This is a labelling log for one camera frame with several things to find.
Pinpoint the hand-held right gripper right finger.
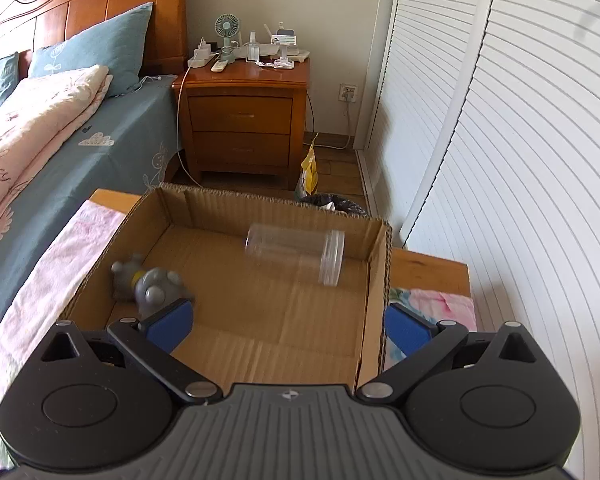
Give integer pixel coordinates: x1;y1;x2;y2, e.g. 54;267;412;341
355;302;538;403

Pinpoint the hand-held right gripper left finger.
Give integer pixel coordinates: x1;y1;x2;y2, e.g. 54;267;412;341
40;298;226;406

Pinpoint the grey toy figure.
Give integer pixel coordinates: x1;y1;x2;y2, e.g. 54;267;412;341
111;254;196;320

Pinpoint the brown cardboard box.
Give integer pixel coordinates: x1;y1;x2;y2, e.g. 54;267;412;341
55;182;395;391

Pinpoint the clear plastic jar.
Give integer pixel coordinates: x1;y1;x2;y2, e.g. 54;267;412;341
244;223;346;287

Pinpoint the pink floral cloth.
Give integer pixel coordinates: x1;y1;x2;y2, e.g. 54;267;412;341
0;200;476;466

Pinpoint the black trash bin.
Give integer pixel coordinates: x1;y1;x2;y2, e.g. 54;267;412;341
300;192;371;218

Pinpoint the bed with blue sheet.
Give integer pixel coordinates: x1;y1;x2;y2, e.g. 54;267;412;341
0;74;181;356

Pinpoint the yellow paper bag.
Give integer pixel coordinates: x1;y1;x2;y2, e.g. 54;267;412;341
295;132;321;200

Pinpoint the white louvred wardrobe door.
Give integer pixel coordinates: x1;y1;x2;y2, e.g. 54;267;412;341
402;0;600;476
365;0;501;246

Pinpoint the wooden nightstand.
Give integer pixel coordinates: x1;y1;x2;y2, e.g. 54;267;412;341
172;55;312;186

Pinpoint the pink folded quilt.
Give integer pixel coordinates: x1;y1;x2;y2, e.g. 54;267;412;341
0;64;115;256

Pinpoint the white power strip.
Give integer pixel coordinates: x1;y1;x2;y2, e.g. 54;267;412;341
187;37;221;67

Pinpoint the large blue pillow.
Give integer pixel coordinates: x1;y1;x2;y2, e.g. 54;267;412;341
27;2;154;98

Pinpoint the small green desk fan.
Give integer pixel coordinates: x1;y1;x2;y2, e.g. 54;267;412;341
214;14;242;61

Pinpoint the white phone stand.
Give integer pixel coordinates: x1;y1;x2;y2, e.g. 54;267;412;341
271;22;301;68

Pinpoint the wooden bed headboard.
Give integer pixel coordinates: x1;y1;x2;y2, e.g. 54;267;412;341
0;0;196;81

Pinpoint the white charging cable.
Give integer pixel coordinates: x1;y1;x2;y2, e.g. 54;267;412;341
176;62;203;186

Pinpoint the wall socket cable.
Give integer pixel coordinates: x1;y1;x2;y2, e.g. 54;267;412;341
305;100;353;151

